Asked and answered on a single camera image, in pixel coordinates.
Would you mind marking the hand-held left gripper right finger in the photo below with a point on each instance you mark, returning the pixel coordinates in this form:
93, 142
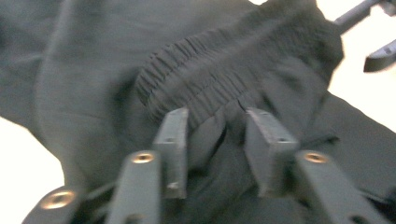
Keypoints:
267, 155

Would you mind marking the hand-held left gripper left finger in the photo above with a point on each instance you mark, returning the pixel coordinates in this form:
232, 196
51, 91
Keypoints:
174, 149

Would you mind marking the dark pants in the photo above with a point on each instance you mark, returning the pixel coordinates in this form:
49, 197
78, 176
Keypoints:
218, 62

